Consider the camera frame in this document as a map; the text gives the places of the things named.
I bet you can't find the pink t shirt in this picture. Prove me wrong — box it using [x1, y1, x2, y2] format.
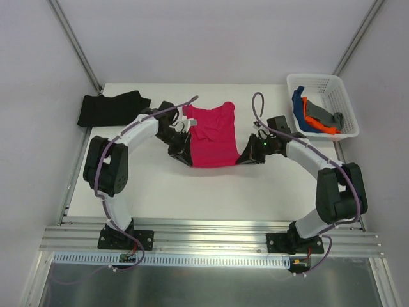
[183, 102, 240, 168]

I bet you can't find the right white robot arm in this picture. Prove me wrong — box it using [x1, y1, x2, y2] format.
[236, 116, 368, 255]

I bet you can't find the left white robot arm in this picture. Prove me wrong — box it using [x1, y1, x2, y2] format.
[83, 96, 197, 248]

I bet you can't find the orange t shirt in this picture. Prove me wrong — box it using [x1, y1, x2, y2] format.
[302, 97, 341, 135]

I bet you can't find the blue t shirt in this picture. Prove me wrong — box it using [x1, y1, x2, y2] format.
[291, 86, 321, 134]

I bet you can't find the white plastic basket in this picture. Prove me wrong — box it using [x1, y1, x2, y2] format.
[286, 74, 360, 141]

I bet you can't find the grey t shirt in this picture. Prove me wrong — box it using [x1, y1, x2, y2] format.
[307, 101, 344, 131]

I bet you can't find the black folded t shirt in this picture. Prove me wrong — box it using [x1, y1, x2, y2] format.
[77, 91, 151, 128]

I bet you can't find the right corner aluminium profile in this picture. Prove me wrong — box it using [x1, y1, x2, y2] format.
[332, 0, 387, 76]

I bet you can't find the corner aluminium profile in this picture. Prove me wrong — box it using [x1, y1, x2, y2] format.
[332, 0, 387, 76]
[47, 0, 103, 94]

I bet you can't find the left corner aluminium profile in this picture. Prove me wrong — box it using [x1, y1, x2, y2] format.
[47, 0, 103, 94]

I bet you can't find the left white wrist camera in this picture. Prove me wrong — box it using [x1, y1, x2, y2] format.
[178, 107, 197, 131]

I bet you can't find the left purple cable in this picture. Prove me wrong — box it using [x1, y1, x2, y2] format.
[94, 95, 199, 273]

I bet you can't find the purple cable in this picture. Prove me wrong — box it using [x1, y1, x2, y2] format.
[252, 92, 364, 278]
[94, 95, 199, 273]

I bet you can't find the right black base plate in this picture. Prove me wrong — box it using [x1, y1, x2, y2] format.
[266, 233, 324, 255]

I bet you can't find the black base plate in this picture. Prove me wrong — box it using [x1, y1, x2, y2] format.
[266, 233, 324, 255]
[97, 227, 155, 251]

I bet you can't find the left table edge rail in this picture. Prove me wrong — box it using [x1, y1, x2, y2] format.
[56, 128, 91, 226]

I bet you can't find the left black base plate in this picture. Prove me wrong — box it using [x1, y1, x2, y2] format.
[97, 227, 155, 251]

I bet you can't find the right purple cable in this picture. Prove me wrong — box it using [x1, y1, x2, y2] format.
[252, 92, 364, 278]

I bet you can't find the aluminium mounting rail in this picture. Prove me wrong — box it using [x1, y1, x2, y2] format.
[40, 217, 386, 258]

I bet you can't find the white slotted cable duct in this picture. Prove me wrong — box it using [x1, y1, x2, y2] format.
[52, 252, 290, 269]

